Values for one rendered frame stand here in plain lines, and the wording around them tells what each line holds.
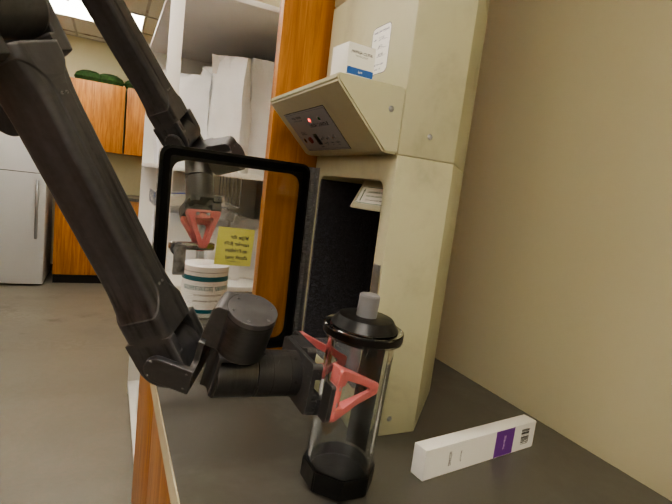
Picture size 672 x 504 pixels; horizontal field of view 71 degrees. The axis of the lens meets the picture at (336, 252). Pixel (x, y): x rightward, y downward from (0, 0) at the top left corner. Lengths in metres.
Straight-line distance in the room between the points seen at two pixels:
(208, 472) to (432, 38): 0.71
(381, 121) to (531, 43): 0.57
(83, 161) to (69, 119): 0.04
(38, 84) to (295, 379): 0.40
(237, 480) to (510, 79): 1.01
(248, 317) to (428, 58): 0.48
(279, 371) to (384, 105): 0.41
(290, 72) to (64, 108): 0.64
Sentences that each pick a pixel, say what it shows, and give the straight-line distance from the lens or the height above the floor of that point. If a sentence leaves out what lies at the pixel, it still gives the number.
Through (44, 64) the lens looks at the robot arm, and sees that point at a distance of 0.53.
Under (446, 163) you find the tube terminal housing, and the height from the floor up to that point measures 1.41.
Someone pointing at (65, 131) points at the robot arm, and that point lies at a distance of 0.52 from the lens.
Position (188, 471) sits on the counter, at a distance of 0.74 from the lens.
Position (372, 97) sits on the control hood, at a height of 1.49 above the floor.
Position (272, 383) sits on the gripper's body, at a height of 1.11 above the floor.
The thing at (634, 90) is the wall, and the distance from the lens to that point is 1.03.
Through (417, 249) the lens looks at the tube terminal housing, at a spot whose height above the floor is 1.27.
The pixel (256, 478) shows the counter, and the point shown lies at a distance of 0.73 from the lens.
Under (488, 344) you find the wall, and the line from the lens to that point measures 1.20.
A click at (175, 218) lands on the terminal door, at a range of 0.92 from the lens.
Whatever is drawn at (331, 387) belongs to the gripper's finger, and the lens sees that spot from 0.57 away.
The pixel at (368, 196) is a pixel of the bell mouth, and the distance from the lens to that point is 0.86.
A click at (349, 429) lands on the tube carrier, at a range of 0.65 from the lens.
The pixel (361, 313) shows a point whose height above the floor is 1.19.
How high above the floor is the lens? 1.35
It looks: 8 degrees down
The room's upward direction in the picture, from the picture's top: 7 degrees clockwise
